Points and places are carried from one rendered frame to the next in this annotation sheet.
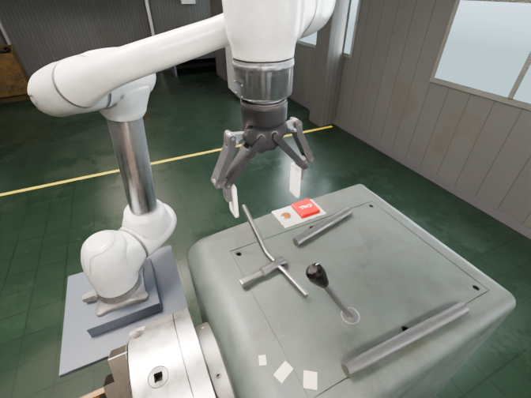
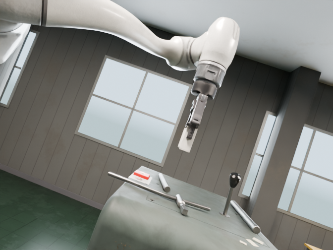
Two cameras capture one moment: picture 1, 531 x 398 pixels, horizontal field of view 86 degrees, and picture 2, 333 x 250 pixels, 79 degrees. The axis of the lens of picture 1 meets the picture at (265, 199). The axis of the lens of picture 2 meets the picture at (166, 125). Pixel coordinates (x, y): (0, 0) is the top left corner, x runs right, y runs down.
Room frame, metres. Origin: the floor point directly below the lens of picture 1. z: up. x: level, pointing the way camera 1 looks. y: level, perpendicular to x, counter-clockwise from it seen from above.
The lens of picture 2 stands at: (0.21, 0.58, 1.43)
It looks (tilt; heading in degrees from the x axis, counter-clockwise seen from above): 3 degrees up; 300
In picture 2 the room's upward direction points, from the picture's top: 20 degrees clockwise
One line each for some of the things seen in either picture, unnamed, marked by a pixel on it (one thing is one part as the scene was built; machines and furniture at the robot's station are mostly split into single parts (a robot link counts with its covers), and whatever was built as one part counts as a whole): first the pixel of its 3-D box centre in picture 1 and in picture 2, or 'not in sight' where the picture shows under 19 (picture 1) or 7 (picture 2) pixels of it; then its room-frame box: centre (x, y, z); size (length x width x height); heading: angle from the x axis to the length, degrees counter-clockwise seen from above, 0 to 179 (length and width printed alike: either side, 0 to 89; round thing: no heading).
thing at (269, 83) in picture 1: (263, 78); (208, 76); (0.46, 0.00, 1.65); 0.09 x 0.09 x 0.06
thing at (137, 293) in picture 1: (114, 287); not in sight; (0.68, 0.59, 0.83); 0.22 x 0.18 x 0.06; 115
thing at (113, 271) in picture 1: (110, 259); not in sight; (0.70, 0.56, 0.97); 0.18 x 0.16 x 0.22; 154
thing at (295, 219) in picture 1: (298, 219); (138, 184); (0.62, -0.09, 1.23); 0.13 x 0.08 x 0.06; 116
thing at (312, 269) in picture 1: (317, 275); (233, 180); (0.30, -0.09, 1.38); 0.04 x 0.03 x 0.05; 116
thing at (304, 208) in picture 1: (305, 208); (141, 175); (0.63, -0.11, 1.26); 0.06 x 0.06 x 0.02; 26
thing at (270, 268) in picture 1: (263, 272); (181, 204); (0.40, 0.00, 1.27); 0.12 x 0.02 x 0.02; 124
